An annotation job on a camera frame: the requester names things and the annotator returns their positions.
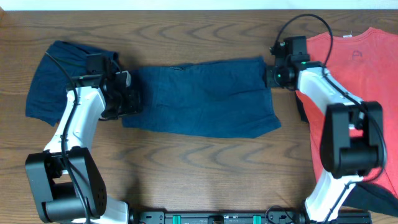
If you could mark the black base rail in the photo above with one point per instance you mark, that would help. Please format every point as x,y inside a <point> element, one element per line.
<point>273,216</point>

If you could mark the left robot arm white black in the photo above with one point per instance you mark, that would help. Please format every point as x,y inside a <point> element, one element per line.
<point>65,182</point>

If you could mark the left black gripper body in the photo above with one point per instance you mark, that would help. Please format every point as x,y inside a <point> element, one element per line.
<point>123,104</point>

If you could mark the folded navy blue garment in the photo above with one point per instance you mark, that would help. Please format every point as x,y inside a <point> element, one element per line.
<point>47,96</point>

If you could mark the black garment under t-shirt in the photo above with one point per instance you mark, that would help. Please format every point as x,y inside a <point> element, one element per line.
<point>373,198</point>

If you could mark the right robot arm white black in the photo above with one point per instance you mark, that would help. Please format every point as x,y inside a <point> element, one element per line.
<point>352,142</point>

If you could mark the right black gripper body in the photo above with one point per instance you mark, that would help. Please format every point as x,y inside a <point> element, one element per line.
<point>276,77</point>

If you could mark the navy blue shorts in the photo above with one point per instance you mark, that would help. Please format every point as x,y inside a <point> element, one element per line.
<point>219,99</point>

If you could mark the red t-shirt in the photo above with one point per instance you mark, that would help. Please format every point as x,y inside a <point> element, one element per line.
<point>366,65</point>

